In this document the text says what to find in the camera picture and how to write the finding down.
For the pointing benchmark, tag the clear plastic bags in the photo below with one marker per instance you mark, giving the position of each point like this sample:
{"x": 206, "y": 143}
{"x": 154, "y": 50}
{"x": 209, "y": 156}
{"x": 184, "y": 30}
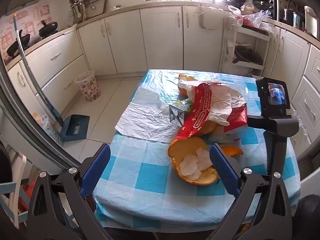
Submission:
{"x": 301, "y": 127}

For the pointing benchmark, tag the beige kitchen countertop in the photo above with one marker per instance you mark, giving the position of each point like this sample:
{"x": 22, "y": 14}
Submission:
{"x": 67, "y": 30}

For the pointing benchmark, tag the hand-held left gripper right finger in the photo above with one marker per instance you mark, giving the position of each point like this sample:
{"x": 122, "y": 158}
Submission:
{"x": 223, "y": 170}

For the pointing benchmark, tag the checkered plastic covered table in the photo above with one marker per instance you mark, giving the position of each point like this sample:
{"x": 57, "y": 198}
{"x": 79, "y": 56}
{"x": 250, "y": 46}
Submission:
{"x": 140, "y": 175}

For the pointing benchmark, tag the blue dustpan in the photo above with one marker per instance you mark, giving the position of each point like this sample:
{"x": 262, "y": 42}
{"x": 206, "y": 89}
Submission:
{"x": 75, "y": 127}

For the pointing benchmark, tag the clear bag of bread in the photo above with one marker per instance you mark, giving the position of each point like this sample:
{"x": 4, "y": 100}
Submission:
{"x": 250, "y": 7}

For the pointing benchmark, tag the crumpled white tissue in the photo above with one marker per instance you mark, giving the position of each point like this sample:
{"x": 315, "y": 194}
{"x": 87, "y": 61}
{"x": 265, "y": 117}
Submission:
{"x": 192, "y": 165}

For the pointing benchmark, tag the printed plastic bag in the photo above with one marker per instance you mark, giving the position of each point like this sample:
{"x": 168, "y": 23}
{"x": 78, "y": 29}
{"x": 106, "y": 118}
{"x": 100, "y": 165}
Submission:
{"x": 47, "y": 127}

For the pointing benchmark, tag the white thermos pot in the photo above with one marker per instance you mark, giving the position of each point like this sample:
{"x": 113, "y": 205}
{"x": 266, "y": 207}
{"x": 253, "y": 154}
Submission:
{"x": 310, "y": 20}

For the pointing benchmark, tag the white hanging bag holder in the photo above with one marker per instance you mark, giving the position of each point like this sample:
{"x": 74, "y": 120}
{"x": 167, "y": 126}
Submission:
{"x": 211, "y": 29}

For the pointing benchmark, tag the black wok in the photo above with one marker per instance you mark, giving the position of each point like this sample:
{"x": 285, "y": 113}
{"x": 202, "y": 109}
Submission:
{"x": 48, "y": 30}

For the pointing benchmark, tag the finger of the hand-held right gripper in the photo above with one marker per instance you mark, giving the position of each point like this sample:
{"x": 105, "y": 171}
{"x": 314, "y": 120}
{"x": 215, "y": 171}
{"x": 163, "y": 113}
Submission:
{"x": 255, "y": 123}

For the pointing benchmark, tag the red yellow packet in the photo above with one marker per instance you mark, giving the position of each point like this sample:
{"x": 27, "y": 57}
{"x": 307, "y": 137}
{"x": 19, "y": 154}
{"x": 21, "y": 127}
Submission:
{"x": 236, "y": 120}

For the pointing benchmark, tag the red basin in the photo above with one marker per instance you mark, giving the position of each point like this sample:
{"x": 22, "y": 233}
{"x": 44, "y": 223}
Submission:
{"x": 252, "y": 28}

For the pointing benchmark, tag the small drink carton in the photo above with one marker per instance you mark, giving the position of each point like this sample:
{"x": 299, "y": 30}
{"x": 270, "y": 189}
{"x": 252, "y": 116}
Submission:
{"x": 176, "y": 116}

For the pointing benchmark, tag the black lidded frying pan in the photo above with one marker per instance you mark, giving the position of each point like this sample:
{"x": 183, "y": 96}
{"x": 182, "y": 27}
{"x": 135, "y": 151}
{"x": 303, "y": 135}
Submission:
{"x": 247, "y": 55}

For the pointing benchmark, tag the white shelf rack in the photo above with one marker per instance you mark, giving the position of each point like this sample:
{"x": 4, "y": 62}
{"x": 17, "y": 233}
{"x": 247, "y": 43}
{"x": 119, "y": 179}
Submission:
{"x": 246, "y": 66}

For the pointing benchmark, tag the white door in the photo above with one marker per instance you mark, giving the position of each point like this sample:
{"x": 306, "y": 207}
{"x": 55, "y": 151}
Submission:
{"x": 311, "y": 175}

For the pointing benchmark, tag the blue white carton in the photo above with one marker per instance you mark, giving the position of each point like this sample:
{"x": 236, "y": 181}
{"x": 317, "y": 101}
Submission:
{"x": 295, "y": 20}

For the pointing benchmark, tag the bowl-shaped pomelo peel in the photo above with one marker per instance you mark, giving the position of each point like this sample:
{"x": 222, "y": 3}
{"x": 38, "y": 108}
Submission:
{"x": 185, "y": 145}

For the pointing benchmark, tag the cutting board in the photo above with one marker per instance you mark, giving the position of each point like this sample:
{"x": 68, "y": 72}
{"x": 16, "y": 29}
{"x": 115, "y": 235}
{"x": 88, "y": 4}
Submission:
{"x": 96, "y": 8}

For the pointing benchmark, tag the white chair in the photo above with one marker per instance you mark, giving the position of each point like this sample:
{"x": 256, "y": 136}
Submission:
{"x": 18, "y": 170}

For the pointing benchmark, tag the black toaster oven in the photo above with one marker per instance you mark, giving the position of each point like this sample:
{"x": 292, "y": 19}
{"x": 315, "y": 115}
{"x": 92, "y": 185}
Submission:
{"x": 265, "y": 6}

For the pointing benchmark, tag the small pomelo peel piece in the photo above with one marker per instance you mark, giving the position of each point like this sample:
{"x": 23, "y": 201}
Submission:
{"x": 233, "y": 150}

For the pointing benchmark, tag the clear plastic bag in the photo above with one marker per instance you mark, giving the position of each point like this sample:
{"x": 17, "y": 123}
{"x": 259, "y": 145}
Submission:
{"x": 260, "y": 16}

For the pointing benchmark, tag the white kitchen base cabinets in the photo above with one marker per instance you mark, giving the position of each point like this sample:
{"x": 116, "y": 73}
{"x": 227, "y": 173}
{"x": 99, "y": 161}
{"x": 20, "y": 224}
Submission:
{"x": 160, "y": 37}

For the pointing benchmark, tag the pink wall stickers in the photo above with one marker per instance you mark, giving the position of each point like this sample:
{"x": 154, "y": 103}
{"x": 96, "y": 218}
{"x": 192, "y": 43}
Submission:
{"x": 30, "y": 25}

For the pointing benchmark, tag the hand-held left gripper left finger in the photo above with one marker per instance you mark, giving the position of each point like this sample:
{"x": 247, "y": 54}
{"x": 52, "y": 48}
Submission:
{"x": 96, "y": 166}

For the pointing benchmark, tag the utensil rack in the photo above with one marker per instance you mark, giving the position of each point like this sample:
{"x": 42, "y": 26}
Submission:
{"x": 76, "y": 10}

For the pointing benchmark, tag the floral waste basket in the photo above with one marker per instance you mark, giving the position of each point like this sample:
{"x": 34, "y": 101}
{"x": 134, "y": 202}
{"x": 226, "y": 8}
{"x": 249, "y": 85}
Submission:
{"x": 87, "y": 87}

